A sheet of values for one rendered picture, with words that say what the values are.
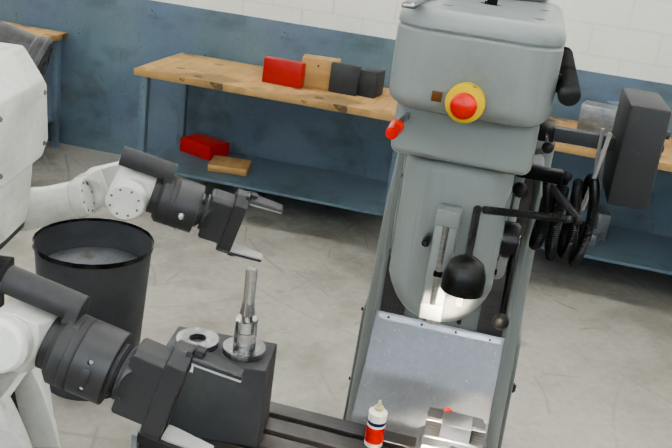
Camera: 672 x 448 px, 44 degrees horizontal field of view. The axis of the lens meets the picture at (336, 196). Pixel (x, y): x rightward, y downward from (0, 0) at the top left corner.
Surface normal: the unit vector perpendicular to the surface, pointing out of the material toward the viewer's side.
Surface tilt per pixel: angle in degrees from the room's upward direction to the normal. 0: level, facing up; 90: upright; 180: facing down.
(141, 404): 84
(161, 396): 84
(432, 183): 90
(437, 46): 90
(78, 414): 0
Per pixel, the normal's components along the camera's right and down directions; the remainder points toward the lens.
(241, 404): -0.13, 0.31
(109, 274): 0.50, 0.40
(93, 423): 0.12, -0.94
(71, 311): -0.01, 0.05
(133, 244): -0.53, 0.15
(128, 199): 0.04, 0.44
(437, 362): -0.15, -0.16
